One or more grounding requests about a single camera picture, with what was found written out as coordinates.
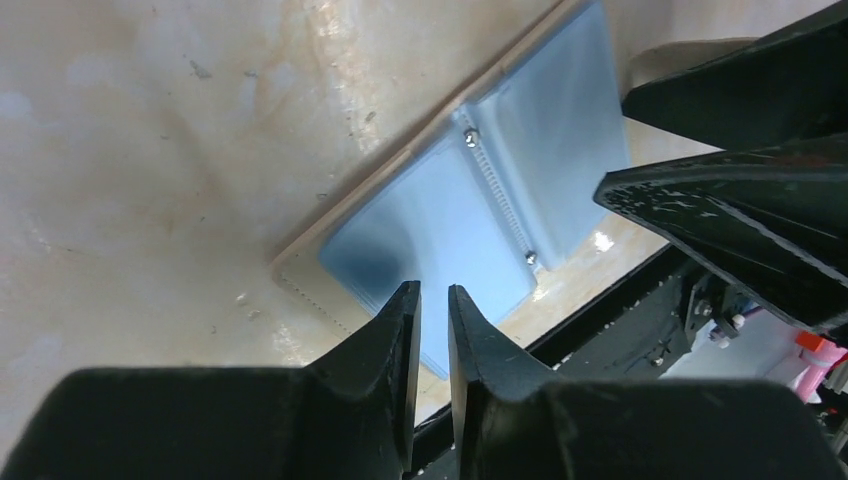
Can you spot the beige card holder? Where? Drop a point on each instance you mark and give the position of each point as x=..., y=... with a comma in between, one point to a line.
x=498, y=187

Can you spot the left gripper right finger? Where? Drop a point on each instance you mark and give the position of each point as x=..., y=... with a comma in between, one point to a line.
x=516, y=418

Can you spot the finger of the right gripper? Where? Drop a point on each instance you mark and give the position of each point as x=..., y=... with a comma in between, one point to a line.
x=743, y=94
x=771, y=221

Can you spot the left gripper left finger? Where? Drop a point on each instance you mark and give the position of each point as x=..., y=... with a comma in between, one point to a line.
x=347, y=415

